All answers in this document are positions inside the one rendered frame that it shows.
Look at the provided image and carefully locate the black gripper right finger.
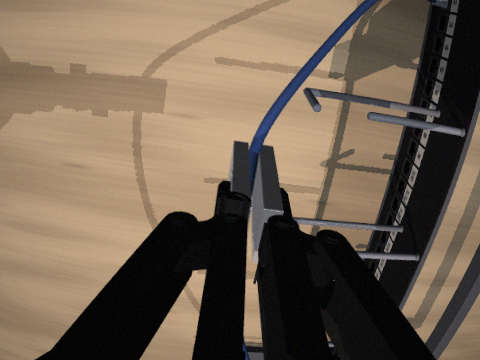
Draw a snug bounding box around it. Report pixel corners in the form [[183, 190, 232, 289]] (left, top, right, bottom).
[[251, 145, 436, 360]]

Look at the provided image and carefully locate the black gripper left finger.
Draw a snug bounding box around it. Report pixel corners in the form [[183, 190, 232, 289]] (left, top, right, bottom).
[[35, 141, 252, 360]]

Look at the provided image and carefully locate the black patch panel rack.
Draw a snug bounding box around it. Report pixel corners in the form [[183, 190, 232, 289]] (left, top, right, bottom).
[[293, 0, 480, 360]]

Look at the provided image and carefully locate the dark blue cable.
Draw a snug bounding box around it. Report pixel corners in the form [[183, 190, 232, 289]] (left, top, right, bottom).
[[249, 0, 379, 198]]

